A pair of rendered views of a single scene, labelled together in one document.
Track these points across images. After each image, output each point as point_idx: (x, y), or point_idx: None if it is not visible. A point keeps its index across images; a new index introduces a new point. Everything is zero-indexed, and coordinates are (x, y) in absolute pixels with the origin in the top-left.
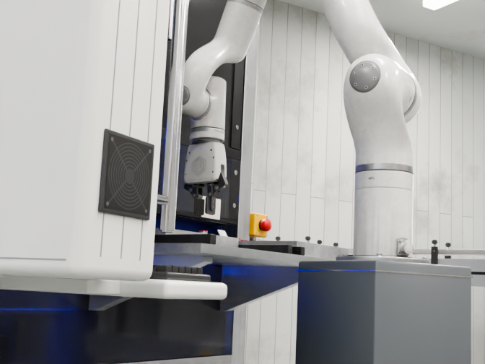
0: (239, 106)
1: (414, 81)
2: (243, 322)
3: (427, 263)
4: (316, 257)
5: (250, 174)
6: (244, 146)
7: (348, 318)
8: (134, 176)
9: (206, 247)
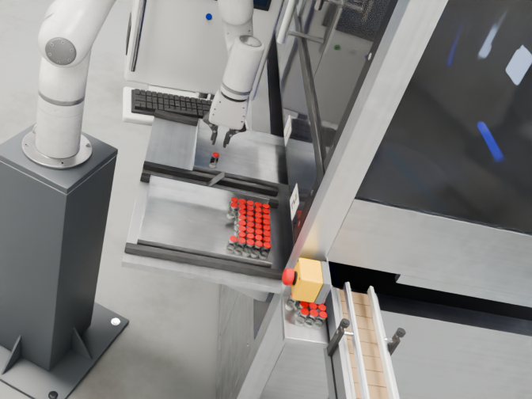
0: (345, 123)
1: (42, 23)
2: (262, 336)
3: (20, 132)
4: (137, 194)
5: (316, 212)
6: (326, 174)
7: None
8: (127, 34)
9: None
